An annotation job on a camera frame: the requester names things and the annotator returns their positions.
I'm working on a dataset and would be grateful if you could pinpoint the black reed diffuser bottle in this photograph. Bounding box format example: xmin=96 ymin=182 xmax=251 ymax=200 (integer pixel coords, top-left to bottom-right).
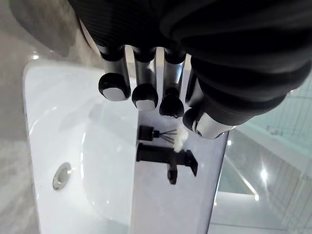
xmin=139 ymin=124 xmax=178 ymax=142

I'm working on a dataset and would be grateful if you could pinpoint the white fluffy flower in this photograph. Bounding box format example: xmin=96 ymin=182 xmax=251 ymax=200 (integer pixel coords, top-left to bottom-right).
xmin=172 ymin=125 xmax=190 ymax=153

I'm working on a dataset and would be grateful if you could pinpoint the white ceramic sink basin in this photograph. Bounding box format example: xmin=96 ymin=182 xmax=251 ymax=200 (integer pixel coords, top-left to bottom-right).
xmin=22 ymin=58 xmax=231 ymax=234

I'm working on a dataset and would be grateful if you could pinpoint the wall mirror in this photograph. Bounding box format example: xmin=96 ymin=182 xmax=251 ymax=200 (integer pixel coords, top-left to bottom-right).
xmin=209 ymin=80 xmax=312 ymax=234

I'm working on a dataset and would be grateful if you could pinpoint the black faucet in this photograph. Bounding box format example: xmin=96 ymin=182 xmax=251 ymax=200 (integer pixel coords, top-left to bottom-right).
xmin=136 ymin=143 xmax=198 ymax=186

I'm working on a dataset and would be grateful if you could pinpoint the chrome sink drain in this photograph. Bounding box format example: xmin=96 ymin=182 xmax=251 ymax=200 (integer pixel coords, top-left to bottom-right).
xmin=52 ymin=162 xmax=72 ymax=191

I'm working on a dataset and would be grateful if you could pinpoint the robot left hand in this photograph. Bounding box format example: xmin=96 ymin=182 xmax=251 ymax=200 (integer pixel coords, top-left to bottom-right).
xmin=67 ymin=0 xmax=312 ymax=140

